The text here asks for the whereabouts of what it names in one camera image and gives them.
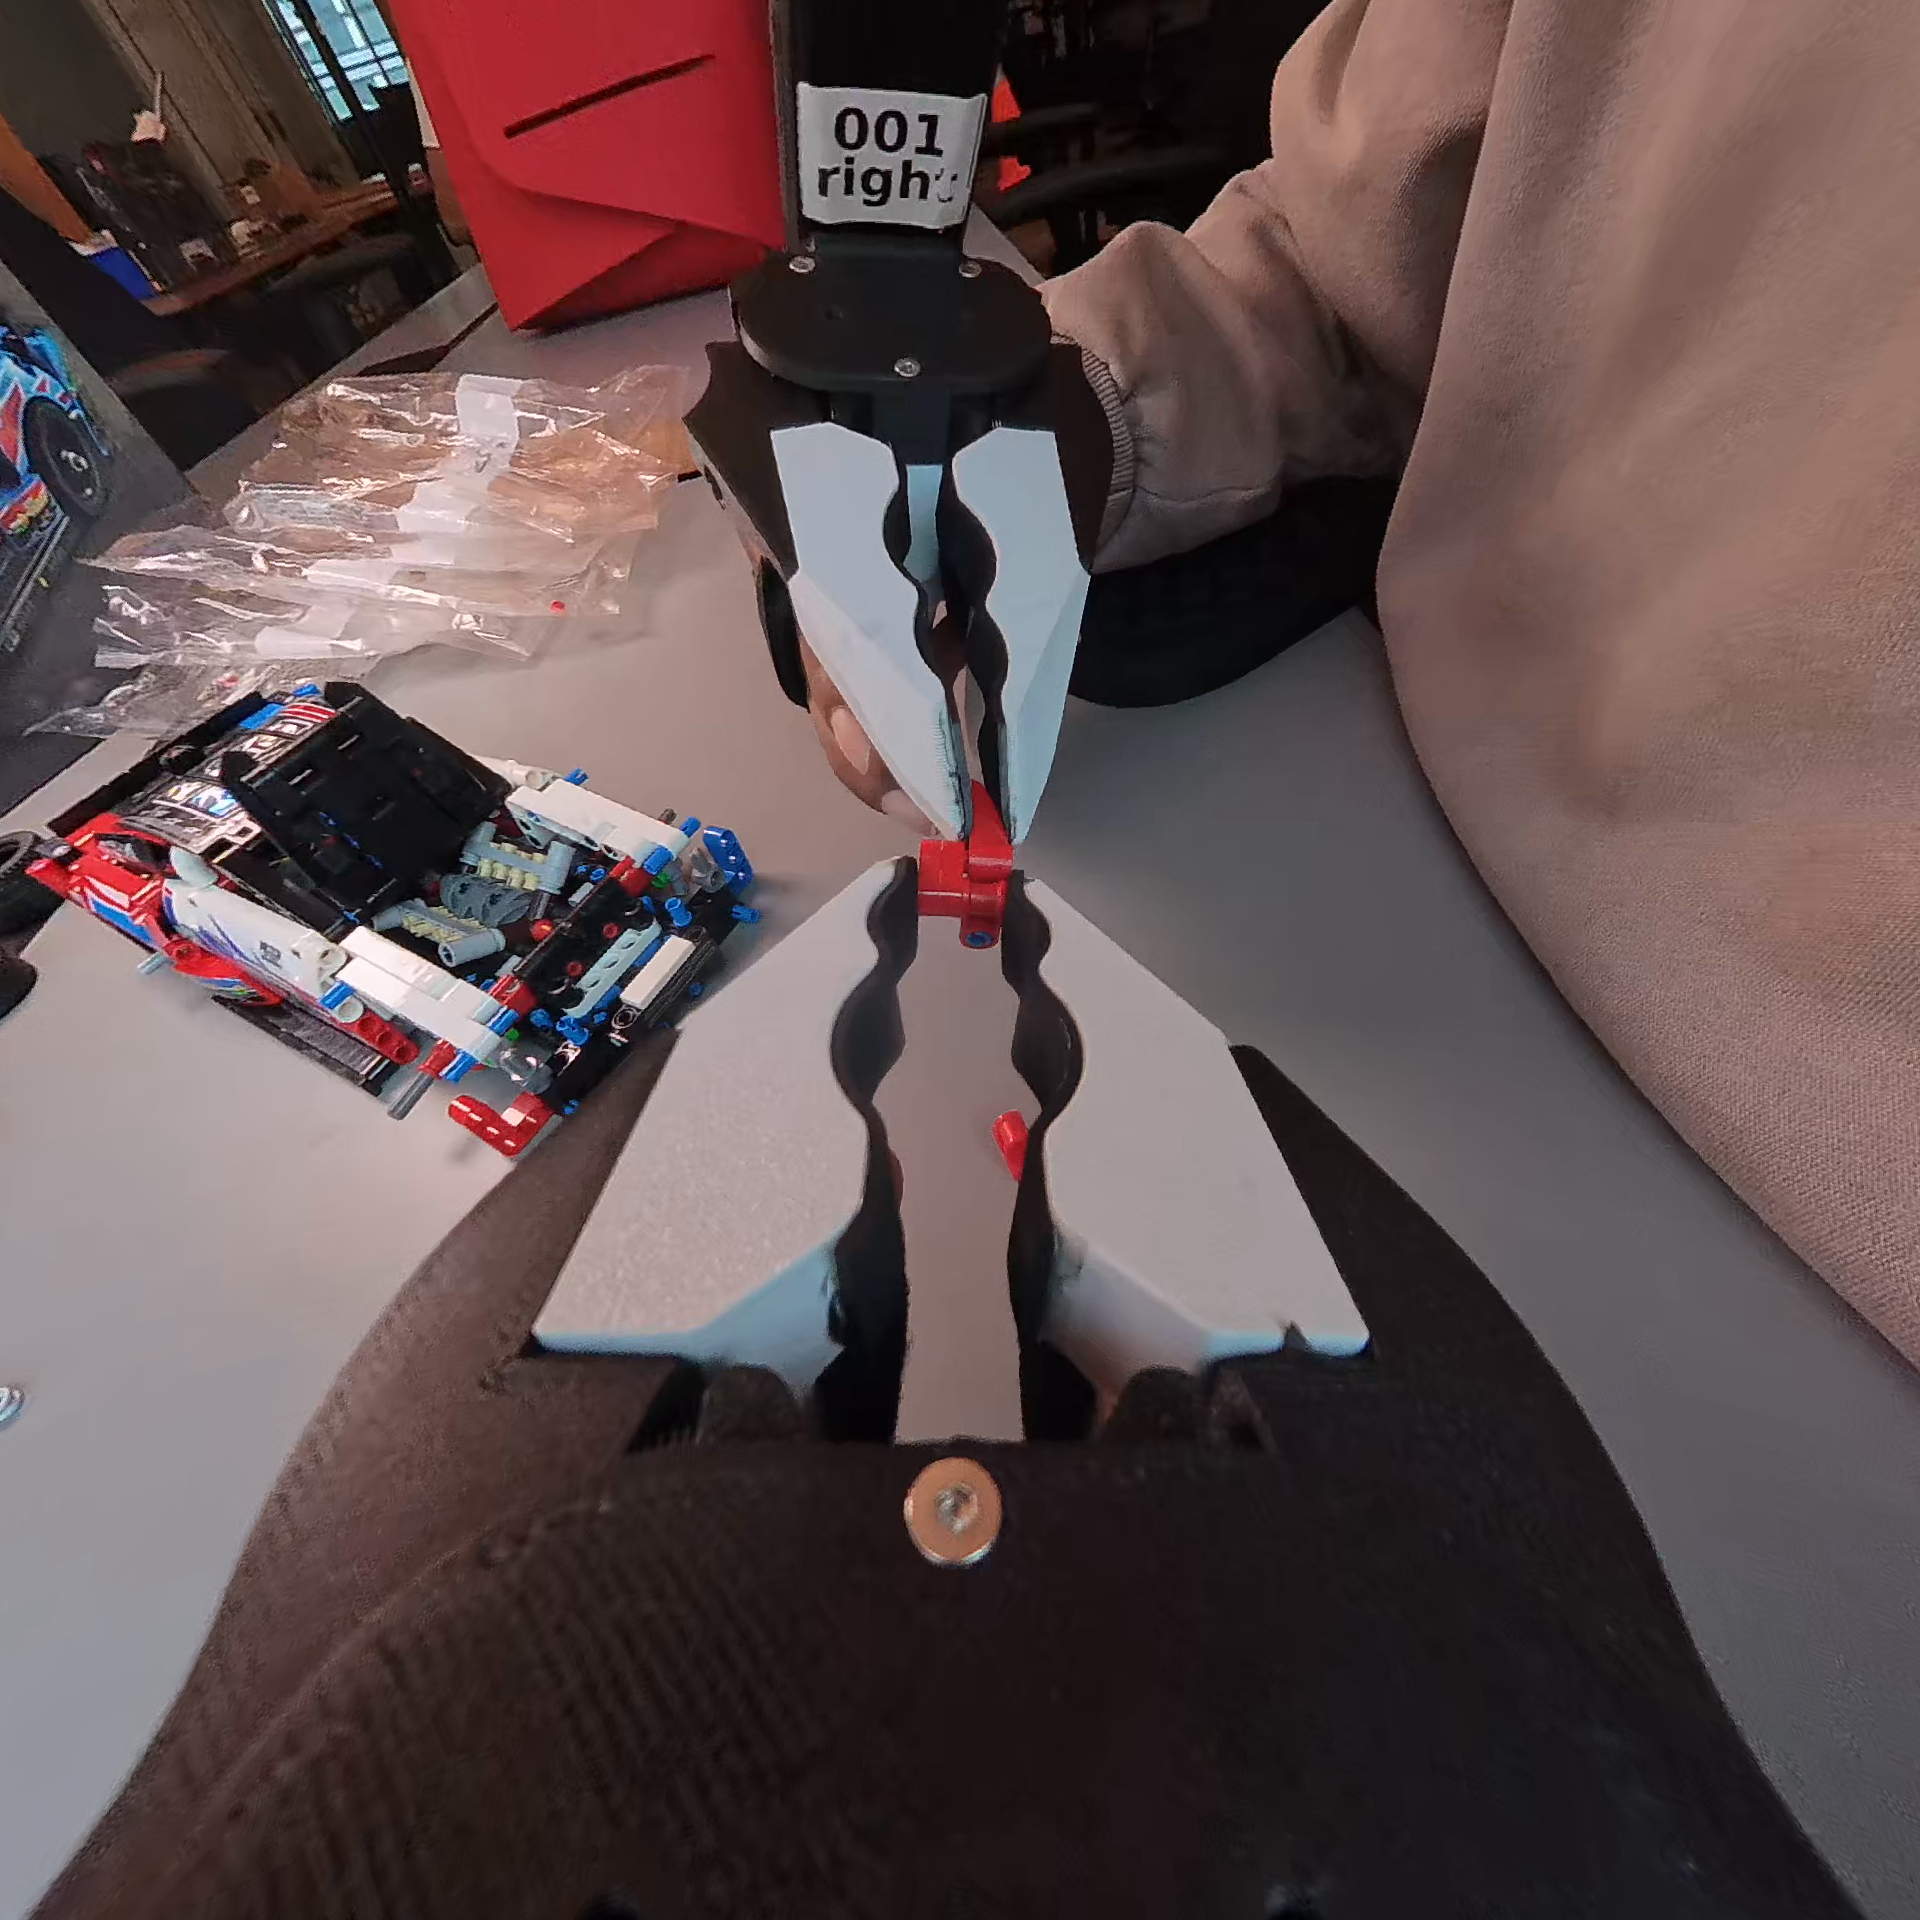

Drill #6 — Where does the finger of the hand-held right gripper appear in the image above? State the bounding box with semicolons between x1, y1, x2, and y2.
768;422;973;841
945;422;1098;846

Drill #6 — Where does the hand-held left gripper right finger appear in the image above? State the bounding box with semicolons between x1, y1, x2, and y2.
1000;872;1375;1442

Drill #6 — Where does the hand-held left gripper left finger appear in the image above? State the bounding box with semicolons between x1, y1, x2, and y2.
533;860;922;1445

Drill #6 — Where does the toy brick race car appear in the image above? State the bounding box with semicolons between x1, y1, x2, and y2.
23;680;759;1156

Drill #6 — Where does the person's right forearm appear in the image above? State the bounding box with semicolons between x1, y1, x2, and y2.
1041;0;1501;575

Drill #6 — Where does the person's right hand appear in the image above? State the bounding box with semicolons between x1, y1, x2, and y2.
803;661;940;834

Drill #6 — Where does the red folded cardboard box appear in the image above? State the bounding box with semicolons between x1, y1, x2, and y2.
387;0;793;336

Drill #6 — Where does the pile of clear plastic bags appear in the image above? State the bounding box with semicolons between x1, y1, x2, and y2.
31;368;725;740

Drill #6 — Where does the paned window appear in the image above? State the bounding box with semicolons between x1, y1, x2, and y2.
271;0;437;128

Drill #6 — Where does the race car set box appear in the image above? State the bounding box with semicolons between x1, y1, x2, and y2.
0;255;203;781

